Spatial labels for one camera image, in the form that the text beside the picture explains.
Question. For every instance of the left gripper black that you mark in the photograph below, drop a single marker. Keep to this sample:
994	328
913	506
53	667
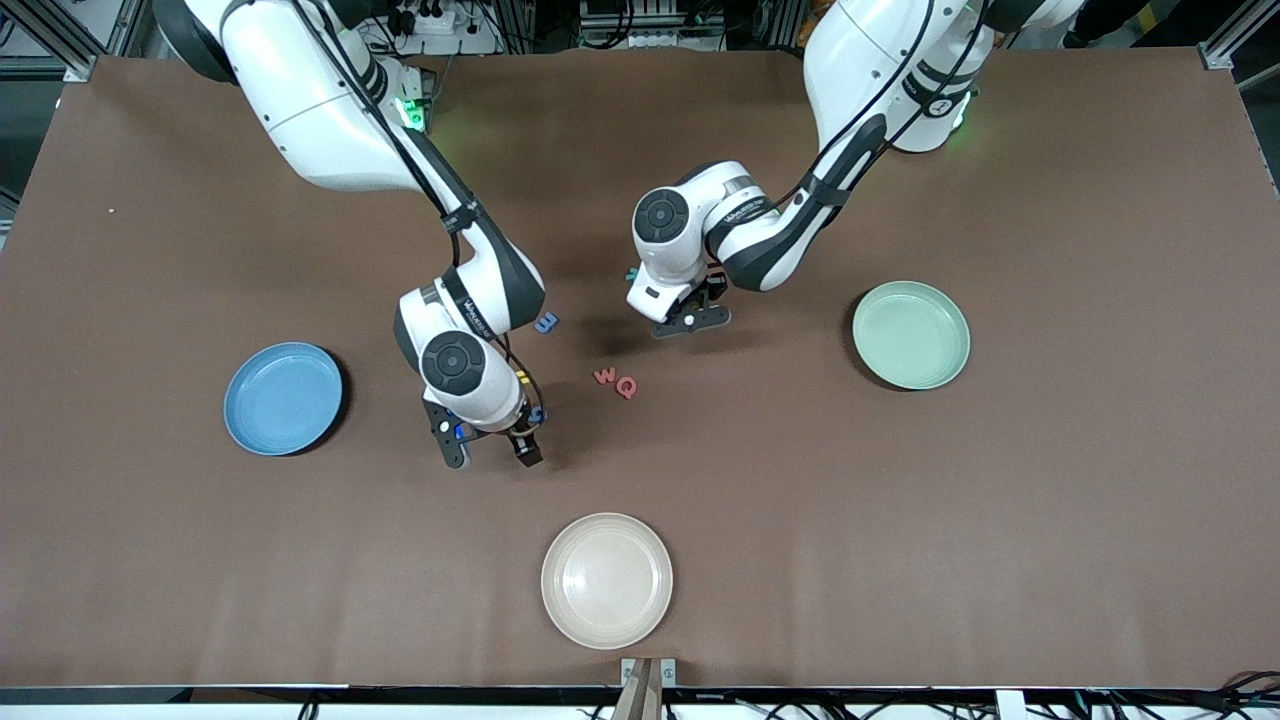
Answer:
713	288

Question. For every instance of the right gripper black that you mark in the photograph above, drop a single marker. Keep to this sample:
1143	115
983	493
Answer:
524	441

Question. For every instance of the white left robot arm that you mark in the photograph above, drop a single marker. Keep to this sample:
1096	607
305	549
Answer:
870	60

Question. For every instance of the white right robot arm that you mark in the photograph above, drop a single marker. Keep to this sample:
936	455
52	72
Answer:
320	110

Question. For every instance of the red lowercase letter w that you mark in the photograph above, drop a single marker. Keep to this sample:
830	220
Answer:
604	377

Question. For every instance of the red foam letter Q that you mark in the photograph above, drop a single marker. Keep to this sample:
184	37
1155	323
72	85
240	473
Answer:
620	386

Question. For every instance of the blue foam letter m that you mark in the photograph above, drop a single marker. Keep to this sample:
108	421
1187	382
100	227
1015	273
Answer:
548	323

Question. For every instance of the beige plate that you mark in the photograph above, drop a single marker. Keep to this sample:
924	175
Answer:
607	580

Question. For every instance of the pale green plate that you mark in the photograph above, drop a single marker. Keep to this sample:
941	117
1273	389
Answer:
911	335

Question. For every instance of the blue plate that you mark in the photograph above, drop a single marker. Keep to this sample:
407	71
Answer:
283	400

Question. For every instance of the grey electronics rack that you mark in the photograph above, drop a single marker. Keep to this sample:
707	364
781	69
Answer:
650	20

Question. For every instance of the metal mounting bracket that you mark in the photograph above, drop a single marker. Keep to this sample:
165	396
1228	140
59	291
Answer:
668	672

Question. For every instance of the beige camera post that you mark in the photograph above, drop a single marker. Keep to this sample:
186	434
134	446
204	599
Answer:
640	700

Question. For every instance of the aluminium frame profile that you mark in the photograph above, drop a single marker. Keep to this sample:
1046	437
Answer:
80	68
1215	57

